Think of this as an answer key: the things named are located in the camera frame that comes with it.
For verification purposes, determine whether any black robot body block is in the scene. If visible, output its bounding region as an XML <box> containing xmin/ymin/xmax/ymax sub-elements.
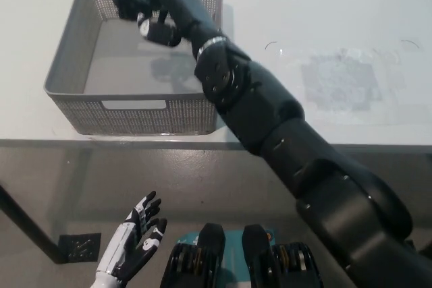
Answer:
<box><xmin>242</xmin><ymin>224</ymin><xmax>323</xmax><ymax>288</ymax></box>
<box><xmin>160</xmin><ymin>223</ymin><xmax>226</xmax><ymax>288</ymax></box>

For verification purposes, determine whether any black floor tape patch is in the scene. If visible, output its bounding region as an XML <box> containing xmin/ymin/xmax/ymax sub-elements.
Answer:
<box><xmin>57</xmin><ymin>233</ymin><xmax>102</xmax><ymax>264</ymax></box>

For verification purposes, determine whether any teal robot body panel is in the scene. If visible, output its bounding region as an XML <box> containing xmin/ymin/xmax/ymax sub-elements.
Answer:
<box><xmin>175</xmin><ymin>229</ymin><xmax>278</xmax><ymax>288</ymax></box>

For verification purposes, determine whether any grey perforated plastic basket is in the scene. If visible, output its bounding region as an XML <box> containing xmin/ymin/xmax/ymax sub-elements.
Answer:
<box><xmin>43</xmin><ymin>0</ymin><xmax>223</xmax><ymax>136</ymax></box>

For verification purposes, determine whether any black left robot body block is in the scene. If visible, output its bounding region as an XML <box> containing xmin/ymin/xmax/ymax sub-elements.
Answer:
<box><xmin>160</xmin><ymin>223</ymin><xmax>226</xmax><ymax>288</ymax></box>

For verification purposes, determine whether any black table leg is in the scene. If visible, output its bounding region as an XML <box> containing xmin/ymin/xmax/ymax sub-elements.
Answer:
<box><xmin>0</xmin><ymin>183</ymin><xmax>70</xmax><ymax>265</ymax></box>

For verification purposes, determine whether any white and black left hand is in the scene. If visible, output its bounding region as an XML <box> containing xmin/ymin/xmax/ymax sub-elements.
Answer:
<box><xmin>90</xmin><ymin>190</ymin><xmax>168</xmax><ymax>288</ymax></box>

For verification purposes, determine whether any black right robot body block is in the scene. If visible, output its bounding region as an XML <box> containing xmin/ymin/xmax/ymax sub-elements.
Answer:
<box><xmin>242</xmin><ymin>224</ymin><xmax>323</xmax><ymax>288</ymax></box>

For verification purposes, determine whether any white and black right hand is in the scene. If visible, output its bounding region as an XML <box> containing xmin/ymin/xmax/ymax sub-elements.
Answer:
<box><xmin>136</xmin><ymin>0</ymin><xmax>226</xmax><ymax>57</ymax></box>

